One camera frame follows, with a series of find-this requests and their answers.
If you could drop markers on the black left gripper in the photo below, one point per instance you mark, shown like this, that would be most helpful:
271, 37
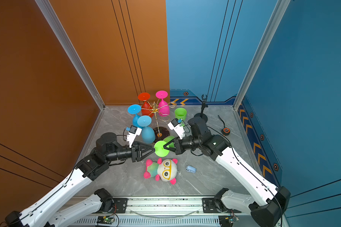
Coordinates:
137, 156

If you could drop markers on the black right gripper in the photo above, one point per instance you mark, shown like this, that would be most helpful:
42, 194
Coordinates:
177, 151

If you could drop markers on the green wine glass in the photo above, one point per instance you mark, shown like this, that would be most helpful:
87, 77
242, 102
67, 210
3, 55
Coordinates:
181, 113
160, 151

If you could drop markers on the blue wine glass front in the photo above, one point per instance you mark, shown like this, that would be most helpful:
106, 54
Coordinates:
147, 133

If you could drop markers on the blue wine glass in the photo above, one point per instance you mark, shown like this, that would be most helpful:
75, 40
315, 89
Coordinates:
147, 133
135, 110

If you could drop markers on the green wine glass front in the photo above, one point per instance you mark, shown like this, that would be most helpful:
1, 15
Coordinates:
181, 113

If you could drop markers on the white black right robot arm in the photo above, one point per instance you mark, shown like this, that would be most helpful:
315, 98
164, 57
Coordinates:
266, 203

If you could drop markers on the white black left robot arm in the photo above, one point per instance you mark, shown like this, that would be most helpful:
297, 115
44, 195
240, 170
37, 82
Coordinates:
46, 211

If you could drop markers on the gold wine glass rack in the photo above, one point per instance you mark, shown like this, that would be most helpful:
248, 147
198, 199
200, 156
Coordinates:
160, 131

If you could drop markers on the magenta wine glass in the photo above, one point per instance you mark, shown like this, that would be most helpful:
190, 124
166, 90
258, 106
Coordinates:
164, 109

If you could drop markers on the red wine glass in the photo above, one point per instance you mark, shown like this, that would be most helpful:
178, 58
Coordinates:
146, 108

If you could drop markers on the blue wine glass left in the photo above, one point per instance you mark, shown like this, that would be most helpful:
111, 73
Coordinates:
135, 110

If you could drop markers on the small light blue stapler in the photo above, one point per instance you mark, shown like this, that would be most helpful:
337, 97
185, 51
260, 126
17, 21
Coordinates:
191, 169

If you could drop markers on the colourful plush toy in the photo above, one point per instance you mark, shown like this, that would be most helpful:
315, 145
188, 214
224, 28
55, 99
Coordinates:
165, 170

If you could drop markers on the black round-base stand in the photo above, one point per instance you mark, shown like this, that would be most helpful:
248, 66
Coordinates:
203, 106

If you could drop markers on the green circuit board left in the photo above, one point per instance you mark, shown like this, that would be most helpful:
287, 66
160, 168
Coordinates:
105, 220

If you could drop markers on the circuit board right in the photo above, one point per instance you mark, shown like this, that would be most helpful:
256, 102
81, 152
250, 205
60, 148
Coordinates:
227, 221

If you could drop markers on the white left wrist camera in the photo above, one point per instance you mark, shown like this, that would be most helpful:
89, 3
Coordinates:
133, 132

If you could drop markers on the aluminium front rail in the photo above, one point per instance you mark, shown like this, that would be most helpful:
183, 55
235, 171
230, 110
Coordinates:
163, 211

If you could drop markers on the aluminium corner post left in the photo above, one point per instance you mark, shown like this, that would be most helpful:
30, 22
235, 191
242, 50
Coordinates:
59, 31

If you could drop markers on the aluminium corner post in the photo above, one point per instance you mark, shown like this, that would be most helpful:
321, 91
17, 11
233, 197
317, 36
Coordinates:
59, 31
269, 32

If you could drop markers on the aluminium corner post right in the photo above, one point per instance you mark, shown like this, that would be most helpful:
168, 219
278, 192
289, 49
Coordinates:
269, 32

